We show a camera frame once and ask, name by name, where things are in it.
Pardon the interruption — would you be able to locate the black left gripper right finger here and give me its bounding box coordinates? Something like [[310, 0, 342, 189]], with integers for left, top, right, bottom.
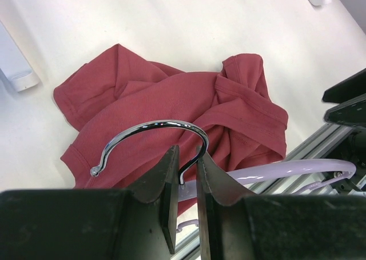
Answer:
[[196, 155, 365, 259]]

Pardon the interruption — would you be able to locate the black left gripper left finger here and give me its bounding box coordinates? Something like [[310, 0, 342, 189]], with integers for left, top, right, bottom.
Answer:
[[1, 146, 179, 259]]

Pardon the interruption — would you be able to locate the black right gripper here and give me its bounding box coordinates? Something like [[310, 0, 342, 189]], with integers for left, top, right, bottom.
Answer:
[[323, 69, 365, 194]]

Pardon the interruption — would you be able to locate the lilac hanger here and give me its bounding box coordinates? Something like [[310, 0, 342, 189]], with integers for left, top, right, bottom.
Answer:
[[90, 119, 357, 234]]

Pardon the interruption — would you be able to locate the red tank top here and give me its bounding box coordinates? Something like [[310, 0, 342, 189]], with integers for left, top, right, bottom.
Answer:
[[53, 43, 289, 217]]

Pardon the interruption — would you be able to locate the white garment rack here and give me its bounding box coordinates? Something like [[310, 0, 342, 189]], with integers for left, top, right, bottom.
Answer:
[[0, 0, 334, 93]]

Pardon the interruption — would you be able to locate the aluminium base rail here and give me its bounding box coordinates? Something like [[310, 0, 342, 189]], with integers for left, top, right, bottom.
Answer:
[[245, 123, 365, 196]]

